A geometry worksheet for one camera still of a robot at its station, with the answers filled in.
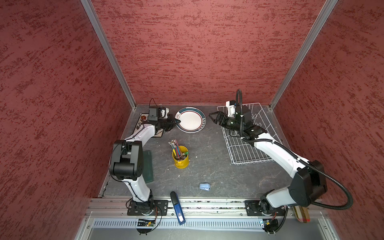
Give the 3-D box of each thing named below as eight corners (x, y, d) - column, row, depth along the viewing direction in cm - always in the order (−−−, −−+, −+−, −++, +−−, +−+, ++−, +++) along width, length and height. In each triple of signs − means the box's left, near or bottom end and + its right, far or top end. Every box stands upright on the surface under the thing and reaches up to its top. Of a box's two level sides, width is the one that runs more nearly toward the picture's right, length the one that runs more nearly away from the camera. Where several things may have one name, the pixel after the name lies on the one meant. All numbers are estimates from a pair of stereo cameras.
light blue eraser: (199, 190, 82) (199, 188, 79) (199, 185, 84) (199, 182, 80) (209, 190, 82) (210, 188, 79) (209, 185, 84) (210, 182, 80)
